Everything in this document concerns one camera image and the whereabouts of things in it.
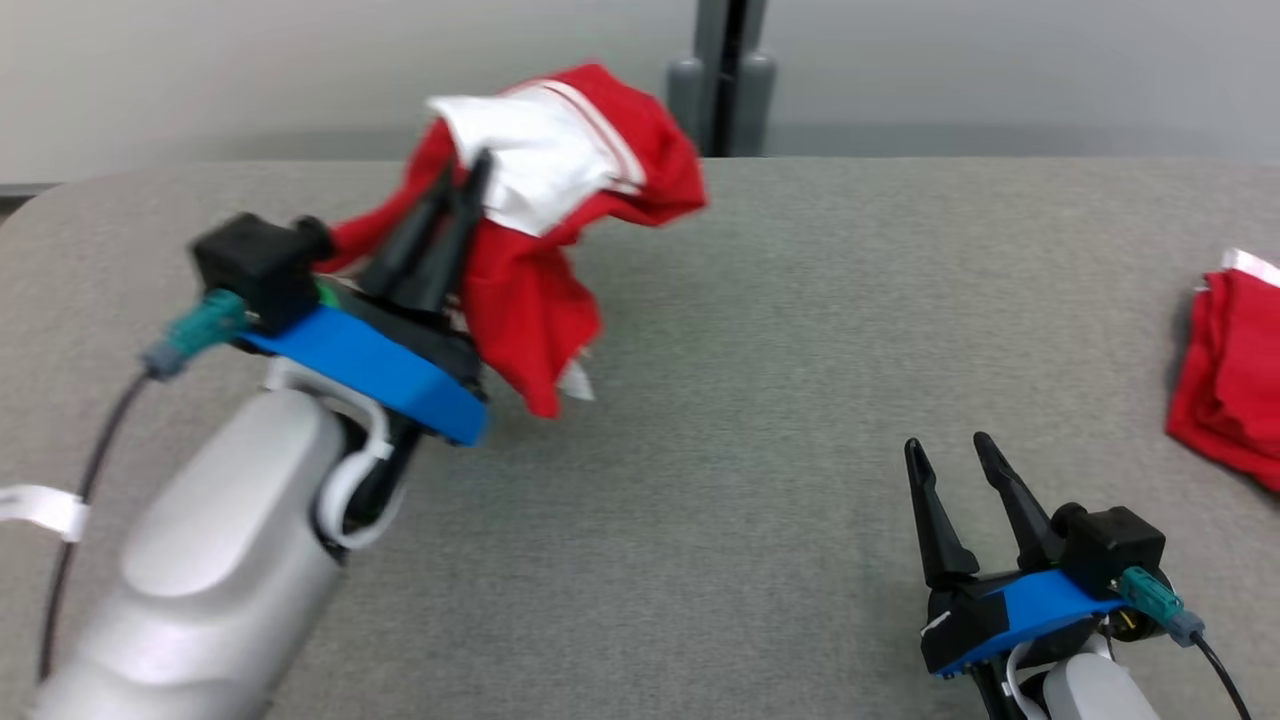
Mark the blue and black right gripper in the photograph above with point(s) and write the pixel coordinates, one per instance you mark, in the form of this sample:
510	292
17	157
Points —
1000	615

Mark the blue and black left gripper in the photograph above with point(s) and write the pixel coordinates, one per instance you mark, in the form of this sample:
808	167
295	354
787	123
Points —
390	365

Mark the red shirt with white sleeves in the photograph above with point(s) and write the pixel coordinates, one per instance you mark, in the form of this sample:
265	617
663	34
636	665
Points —
540	270

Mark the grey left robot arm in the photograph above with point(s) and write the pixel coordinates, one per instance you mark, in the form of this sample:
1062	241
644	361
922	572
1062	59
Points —
220	560

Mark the red shorts with white trim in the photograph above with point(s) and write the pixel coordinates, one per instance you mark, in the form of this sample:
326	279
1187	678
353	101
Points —
1235	380

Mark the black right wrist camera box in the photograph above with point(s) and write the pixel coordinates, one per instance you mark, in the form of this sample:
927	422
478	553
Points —
1115	550

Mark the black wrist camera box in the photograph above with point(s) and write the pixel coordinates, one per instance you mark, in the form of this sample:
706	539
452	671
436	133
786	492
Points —
1115	550
255	265

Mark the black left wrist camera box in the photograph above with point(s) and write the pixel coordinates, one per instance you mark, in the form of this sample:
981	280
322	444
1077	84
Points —
255	265

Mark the grey partition post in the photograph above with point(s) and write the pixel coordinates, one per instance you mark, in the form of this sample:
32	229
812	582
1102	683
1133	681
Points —
730	80

